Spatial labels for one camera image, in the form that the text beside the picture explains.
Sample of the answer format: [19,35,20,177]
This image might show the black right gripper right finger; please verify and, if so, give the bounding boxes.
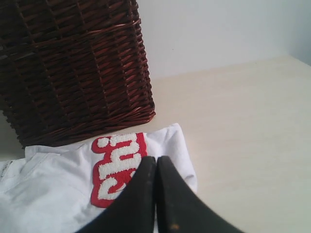
[155,156,242,233]

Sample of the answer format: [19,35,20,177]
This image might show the white t-shirt red lettering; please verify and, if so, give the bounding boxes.
[0,124,197,233]

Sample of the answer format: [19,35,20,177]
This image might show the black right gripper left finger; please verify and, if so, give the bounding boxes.
[78,156,156,233]

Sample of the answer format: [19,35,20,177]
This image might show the dark brown wicker basket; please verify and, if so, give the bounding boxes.
[0,0,156,147]

